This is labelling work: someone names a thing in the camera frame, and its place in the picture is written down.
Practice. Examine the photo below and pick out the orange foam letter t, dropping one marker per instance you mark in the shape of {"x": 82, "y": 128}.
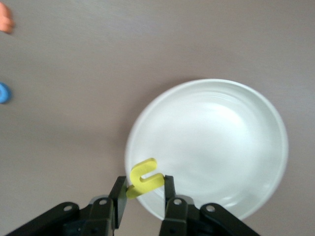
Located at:
{"x": 5, "y": 19}

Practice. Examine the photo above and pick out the blue foam letter o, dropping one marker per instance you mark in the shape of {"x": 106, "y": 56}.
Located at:
{"x": 6, "y": 97}

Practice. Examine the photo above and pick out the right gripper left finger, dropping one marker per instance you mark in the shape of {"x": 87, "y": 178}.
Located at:
{"x": 103, "y": 216}

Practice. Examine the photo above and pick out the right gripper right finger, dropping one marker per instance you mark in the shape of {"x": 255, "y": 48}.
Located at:
{"x": 179, "y": 218}

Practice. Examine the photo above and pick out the yellow foam letter h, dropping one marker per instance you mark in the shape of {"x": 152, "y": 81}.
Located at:
{"x": 145, "y": 183}

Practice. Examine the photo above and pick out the beige brown ceramic plate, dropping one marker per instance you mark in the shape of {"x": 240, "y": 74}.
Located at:
{"x": 211, "y": 147}

